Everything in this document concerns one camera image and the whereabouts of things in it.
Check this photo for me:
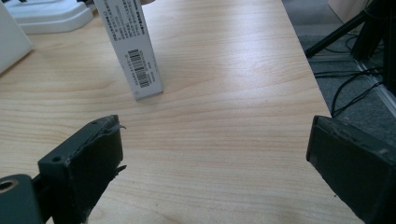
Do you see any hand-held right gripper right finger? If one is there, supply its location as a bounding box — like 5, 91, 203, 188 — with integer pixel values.
305, 115, 396, 224

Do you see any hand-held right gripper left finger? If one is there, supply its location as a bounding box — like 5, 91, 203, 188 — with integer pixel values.
37, 114, 128, 224

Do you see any white barcode carton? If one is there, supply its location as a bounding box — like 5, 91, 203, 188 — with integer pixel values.
92, 0, 164, 102

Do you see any black tripod stand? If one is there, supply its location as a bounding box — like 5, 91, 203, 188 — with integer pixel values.
304, 0, 396, 94

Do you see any white box edge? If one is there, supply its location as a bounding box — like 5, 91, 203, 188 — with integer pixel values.
0, 2, 35, 76

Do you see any white plastic base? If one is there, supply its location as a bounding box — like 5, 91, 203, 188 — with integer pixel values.
2, 0, 95, 35

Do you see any beige box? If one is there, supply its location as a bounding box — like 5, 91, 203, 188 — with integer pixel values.
327, 0, 372, 24

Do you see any black cable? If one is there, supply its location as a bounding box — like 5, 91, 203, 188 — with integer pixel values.
313, 66, 385, 79
330, 73, 385, 119

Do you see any metal floor rail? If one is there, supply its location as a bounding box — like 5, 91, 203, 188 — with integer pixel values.
354, 59, 396, 119

